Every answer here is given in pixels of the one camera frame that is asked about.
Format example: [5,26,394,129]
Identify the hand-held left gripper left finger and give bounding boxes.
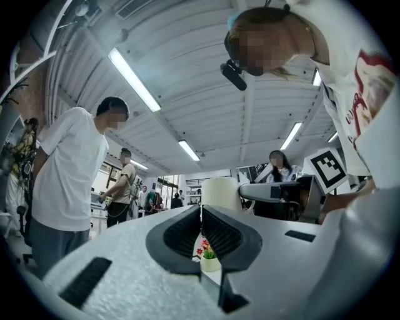
[42,204,226,320]

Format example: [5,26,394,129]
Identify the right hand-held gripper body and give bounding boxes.
[254,149,349,224]

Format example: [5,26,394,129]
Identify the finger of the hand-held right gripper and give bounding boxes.
[239,182,303,203]

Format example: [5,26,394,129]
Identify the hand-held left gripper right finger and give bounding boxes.
[201,204,325,320]

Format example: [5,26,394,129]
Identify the cream cup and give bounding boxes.
[201,176,254,214]

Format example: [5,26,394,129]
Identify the person's right forearm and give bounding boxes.
[320,179,378,224]

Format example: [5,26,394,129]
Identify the white pot with flowers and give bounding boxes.
[196,238,222,273]

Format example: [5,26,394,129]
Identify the person's white printed shirt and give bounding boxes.
[285,0,400,179]

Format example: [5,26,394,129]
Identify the person's head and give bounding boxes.
[224,5,331,79]

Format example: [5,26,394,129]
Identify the ceiling air vent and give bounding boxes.
[114,0,158,20]

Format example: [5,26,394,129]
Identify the black and white wall poster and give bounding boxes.
[236,163,271,184]

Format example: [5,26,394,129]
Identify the black head-mounted camera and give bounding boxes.
[219,58,249,92]

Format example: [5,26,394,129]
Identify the white curved metal frame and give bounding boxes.
[0,0,74,106]

